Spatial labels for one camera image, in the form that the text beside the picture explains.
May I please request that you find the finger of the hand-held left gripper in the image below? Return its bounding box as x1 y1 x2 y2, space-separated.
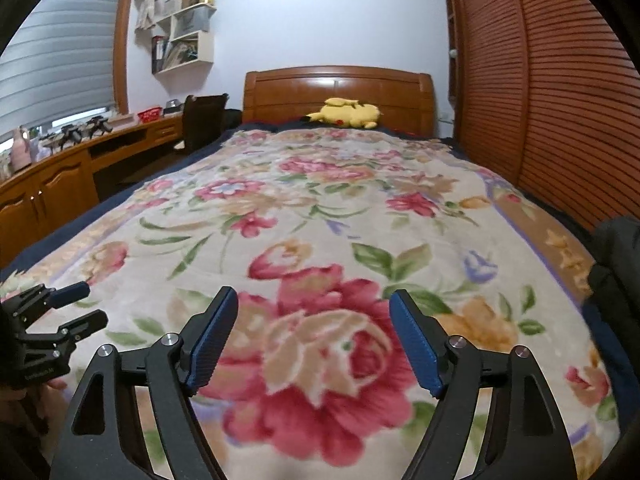
27 310 109 348
15 281 92 317

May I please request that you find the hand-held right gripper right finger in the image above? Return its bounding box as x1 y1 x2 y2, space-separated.
389 289 581 480

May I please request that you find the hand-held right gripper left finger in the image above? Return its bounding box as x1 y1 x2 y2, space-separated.
47 286 240 480

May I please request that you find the dark grey zip jacket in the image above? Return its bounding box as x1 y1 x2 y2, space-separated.
592 216 640 273

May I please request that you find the person's left hand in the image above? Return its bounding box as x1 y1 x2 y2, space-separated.
30 376 69 411

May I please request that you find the wooden desk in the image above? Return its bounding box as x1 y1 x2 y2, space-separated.
0 112 186 271

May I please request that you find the pink vase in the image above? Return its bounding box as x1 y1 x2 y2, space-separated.
11 127 32 171

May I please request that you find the floral blanket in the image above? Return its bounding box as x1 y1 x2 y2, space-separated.
0 127 621 480

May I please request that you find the dark wooden chair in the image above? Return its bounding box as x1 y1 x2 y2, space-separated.
172 92 231 156

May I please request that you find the yellow plush toy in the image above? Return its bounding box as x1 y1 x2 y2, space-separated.
306 97 383 131

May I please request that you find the grey window blind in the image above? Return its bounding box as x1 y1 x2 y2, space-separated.
0 0 126 136

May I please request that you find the wooden bed headboard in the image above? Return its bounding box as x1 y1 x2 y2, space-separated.
243 66 435 138

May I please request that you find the wooden slatted wardrobe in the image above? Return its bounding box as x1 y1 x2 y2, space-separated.
442 0 640 233

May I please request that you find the grey paper bag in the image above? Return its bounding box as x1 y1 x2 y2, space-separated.
175 7 211 36

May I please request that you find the white wall shelf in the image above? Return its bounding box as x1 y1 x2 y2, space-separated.
151 0 218 75

